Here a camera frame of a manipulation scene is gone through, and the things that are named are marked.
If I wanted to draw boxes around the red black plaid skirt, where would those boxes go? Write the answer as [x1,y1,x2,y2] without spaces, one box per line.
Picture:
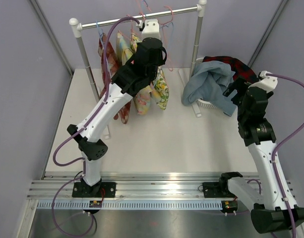
[203,56,258,84]

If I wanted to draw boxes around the light blue denim garment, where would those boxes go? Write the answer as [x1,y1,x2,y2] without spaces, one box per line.
[181,60,236,116]

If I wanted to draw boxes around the pink wire hanger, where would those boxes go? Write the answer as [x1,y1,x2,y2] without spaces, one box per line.
[135,0,175,33]

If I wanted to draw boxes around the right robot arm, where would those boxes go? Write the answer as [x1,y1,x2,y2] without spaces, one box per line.
[218,71,304,238]

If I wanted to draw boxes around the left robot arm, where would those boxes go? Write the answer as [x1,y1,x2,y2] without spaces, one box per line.
[67,37,167,197]

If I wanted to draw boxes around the white plastic perforated basket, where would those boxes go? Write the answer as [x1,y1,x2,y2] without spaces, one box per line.
[195,58,217,109]

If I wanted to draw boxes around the red beige checked garment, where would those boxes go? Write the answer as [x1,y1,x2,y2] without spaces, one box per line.
[100,35,131,124]

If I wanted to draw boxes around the yellow green floral garment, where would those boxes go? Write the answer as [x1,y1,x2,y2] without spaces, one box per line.
[129,33,170,111]

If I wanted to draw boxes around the pastel tie-dye garment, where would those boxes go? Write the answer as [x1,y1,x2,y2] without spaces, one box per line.
[116,31,152,115]

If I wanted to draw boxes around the white metal clothes rack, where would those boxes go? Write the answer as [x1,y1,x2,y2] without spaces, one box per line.
[68,0,208,140]

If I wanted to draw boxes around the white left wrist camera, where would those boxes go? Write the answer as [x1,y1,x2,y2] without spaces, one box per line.
[136,19,161,40]

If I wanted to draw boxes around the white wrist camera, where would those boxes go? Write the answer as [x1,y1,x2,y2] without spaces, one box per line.
[136,19,161,40]
[249,70,278,93]

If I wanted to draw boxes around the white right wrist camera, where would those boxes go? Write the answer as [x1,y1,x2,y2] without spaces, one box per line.
[249,70,278,93]

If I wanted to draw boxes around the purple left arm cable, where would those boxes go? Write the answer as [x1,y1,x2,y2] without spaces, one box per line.
[52,16,142,236]

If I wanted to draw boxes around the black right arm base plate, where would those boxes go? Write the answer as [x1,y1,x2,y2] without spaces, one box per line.
[198,182,234,198]

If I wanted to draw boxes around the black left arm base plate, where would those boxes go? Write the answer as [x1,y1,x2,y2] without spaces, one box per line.
[72,181,116,198]

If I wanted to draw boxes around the aluminium mounting rail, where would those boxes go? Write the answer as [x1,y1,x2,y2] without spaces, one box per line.
[27,172,221,200]

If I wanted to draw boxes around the white slotted cable duct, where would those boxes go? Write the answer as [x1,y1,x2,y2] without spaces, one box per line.
[37,200,222,210]

